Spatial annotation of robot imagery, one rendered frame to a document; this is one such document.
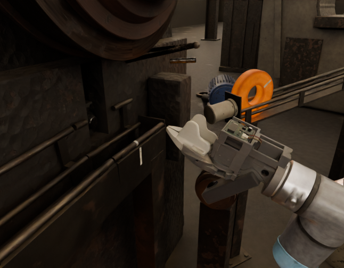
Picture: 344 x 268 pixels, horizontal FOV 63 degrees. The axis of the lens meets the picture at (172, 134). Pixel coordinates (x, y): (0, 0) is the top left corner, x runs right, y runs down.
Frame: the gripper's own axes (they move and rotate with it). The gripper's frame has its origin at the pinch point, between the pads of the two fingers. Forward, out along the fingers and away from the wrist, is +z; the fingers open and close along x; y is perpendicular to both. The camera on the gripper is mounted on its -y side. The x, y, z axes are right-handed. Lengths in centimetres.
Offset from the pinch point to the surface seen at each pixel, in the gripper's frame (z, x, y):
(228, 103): -2.4, -38.1, -4.9
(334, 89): -32, -81, 2
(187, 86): 7.4, -23.9, 0.1
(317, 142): -59, -183, -60
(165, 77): 12.7, -20.5, 1.2
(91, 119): 17.7, 0.6, -6.0
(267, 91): -11, -51, 0
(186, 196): 3, -75, -80
